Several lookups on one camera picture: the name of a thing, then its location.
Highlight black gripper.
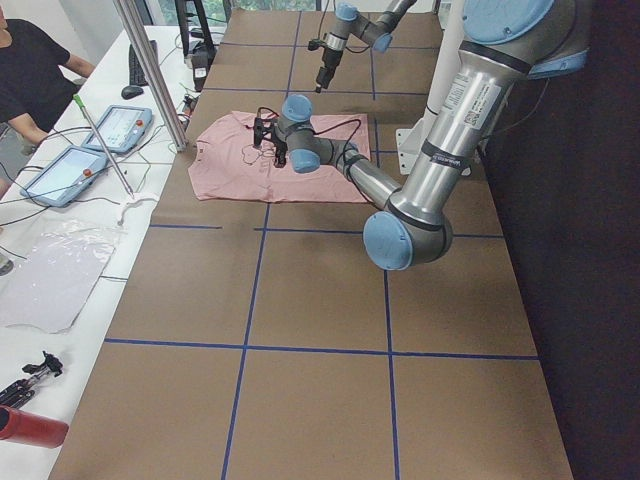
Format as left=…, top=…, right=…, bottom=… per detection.
left=272, top=137, right=289, bottom=168
left=315, top=47, right=343, bottom=93

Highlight pink Snoopy t-shirt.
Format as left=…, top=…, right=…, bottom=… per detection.
left=189, top=111, right=365, bottom=203

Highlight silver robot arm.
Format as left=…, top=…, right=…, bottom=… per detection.
left=308, top=0, right=415, bottom=93
left=253, top=1, right=593, bottom=270

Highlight black stand legs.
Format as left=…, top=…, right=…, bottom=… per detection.
left=174, top=0, right=217, bottom=61

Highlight far blue teach pendant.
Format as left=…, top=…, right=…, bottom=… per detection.
left=94, top=105, right=153, bottom=154

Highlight blue teach pendant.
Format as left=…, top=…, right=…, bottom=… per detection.
left=20, top=146, right=107, bottom=208
left=94, top=105, right=153, bottom=154

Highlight white plastic hook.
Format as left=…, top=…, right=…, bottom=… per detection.
left=117, top=193, right=159, bottom=226

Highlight black computer mouse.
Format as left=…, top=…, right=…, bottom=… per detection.
left=121, top=85, right=144, bottom=100

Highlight black keyboard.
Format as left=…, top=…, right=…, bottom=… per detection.
left=128, top=45, right=148, bottom=87

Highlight brown paper table cover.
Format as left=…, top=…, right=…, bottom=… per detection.
left=48, top=9, right=576, bottom=480

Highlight metal rod green tip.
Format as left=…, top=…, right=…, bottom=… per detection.
left=73, top=94, right=134, bottom=197

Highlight near blue teach pendant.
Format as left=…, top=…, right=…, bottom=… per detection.
left=20, top=146, right=107, bottom=208

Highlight person in black shirt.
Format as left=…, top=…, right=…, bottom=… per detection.
left=1, top=18, right=95, bottom=146

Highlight clear plastic bag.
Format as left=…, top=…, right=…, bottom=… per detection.
left=1, top=219, right=125, bottom=334

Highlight black folded tripod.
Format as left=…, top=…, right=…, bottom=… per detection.
left=1, top=351, right=63, bottom=409

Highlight red cylinder bottle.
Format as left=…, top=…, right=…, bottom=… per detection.
left=1, top=406, right=69, bottom=449

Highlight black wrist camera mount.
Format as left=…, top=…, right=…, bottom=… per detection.
left=252, top=116, right=277, bottom=149

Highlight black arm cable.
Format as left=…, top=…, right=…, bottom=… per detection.
left=307, top=0, right=374, bottom=54
left=257, top=105, right=366, bottom=171

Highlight white camera mast pedestal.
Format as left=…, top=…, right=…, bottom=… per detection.
left=396, top=0, right=464, bottom=175

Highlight aluminium frame post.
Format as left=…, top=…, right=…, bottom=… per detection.
left=113, top=0, right=187, bottom=152

